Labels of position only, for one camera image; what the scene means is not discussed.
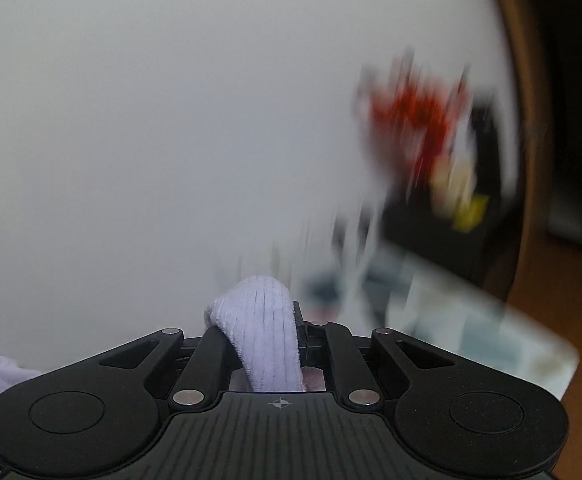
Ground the red decoration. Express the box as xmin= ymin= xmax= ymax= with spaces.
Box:
xmin=353 ymin=50 xmax=477 ymax=196

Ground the wooden door frame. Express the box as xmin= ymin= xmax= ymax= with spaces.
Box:
xmin=486 ymin=0 xmax=554 ymax=311

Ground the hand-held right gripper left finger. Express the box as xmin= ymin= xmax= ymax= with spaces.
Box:
xmin=98 ymin=327 xmax=244 ymax=408

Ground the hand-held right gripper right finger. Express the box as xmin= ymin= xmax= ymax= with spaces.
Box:
xmin=292 ymin=301 xmax=472 ymax=408

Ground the black storage box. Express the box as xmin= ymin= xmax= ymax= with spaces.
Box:
xmin=381 ymin=95 xmax=514 ymax=291

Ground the yellow packet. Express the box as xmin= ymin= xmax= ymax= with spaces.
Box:
xmin=451 ymin=194 xmax=490 ymax=232

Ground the lavender fleece pajama top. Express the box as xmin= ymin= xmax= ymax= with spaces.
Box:
xmin=0 ymin=274 xmax=307 ymax=476

